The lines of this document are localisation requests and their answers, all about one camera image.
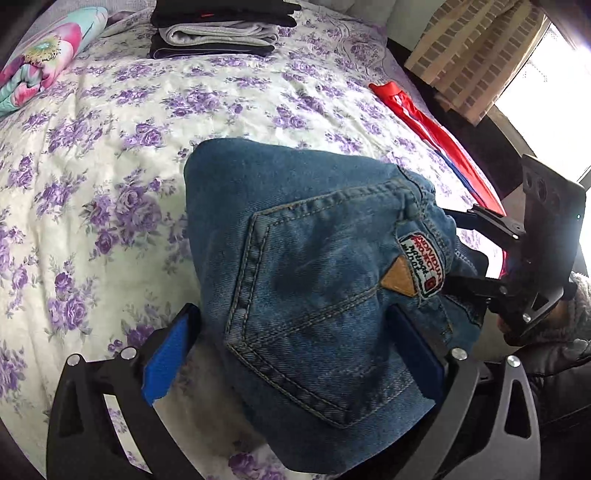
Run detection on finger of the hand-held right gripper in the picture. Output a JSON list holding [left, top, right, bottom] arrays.
[[442, 272, 505, 303], [442, 205, 525, 241]]

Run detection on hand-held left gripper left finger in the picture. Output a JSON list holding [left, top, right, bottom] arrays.
[[46, 302, 204, 480]]

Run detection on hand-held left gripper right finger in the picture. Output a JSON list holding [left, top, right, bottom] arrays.
[[385, 305, 542, 480]]

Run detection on blue denim pants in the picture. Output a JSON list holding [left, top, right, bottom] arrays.
[[183, 137, 491, 476]]

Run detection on red garment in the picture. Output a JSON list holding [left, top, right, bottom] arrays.
[[368, 80, 509, 278]]

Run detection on bright window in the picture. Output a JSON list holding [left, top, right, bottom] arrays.
[[496, 23, 591, 182]]

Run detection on person's black jacket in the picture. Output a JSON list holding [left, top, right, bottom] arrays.
[[480, 318, 591, 480]]

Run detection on brick pattern curtain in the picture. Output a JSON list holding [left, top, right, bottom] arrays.
[[404, 0, 551, 125]]

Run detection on purple floral bedspread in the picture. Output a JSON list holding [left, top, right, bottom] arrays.
[[0, 4, 509, 480]]

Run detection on folded dark garment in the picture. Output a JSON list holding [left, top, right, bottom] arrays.
[[148, 34, 278, 61]]

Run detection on folded colourful floral blanket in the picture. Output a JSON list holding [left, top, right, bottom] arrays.
[[0, 7, 110, 117]]

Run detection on folded grey garment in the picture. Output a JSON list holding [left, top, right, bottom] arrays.
[[159, 21, 280, 47]]

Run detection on folded black garment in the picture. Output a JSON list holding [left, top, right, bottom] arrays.
[[150, 0, 302, 28]]

